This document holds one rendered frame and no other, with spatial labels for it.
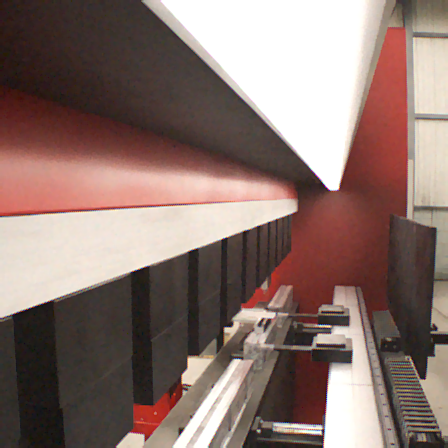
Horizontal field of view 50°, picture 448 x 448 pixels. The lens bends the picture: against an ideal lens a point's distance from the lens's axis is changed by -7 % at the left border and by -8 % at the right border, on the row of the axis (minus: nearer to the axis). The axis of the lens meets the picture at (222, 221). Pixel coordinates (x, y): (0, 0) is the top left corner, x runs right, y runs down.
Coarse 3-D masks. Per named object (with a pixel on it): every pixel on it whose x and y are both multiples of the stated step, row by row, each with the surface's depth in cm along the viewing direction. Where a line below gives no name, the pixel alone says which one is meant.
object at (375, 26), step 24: (144, 0) 9; (360, 0) 9; (384, 0) 9; (168, 24) 10; (360, 24) 10; (384, 24) 10; (192, 48) 12; (360, 48) 12; (216, 72) 15; (360, 72) 14; (240, 96) 18; (360, 96) 18; (264, 120) 25; (288, 144) 36; (312, 168) 67
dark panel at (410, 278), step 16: (400, 224) 203; (416, 224) 160; (400, 240) 202; (416, 240) 161; (432, 240) 135; (400, 256) 200; (416, 256) 160; (432, 256) 135; (400, 272) 198; (416, 272) 158; (432, 272) 135; (400, 288) 195; (416, 288) 156; (432, 288) 135; (400, 304) 193; (416, 304) 155; (400, 320) 190; (416, 320) 153; (400, 336) 183; (416, 336) 150; (416, 352) 148; (416, 368) 144
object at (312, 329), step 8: (296, 328) 222; (304, 328) 221; (312, 328) 218; (320, 328) 218; (328, 328) 217; (432, 328) 206; (296, 336) 220; (304, 336) 219; (312, 336) 218; (296, 344) 220; (304, 344) 219; (432, 344) 206; (304, 352) 218; (432, 352) 206
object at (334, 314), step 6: (324, 306) 177; (330, 306) 177; (336, 306) 176; (342, 306) 176; (276, 312) 180; (318, 312) 172; (324, 312) 171; (330, 312) 170; (336, 312) 170; (342, 312) 169; (348, 312) 172; (306, 318) 175; (318, 318) 170; (324, 318) 170; (330, 318) 169; (336, 318) 169; (342, 318) 168; (348, 318) 168; (318, 324) 170; (324, 324) 170; (330, 324) 169; (336, 324) 169; (342, 324) 168; (348, 324) 168
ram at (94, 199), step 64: (0, 128) 29; (64, 128) 36; (128, 128) 48; (0, 192) 29; (64, 192) 37; (128, 192) 49; (192, 192) 70; (256, 192) 125; (0, 256) 29; (64, 256) 37; (128, 256) 49
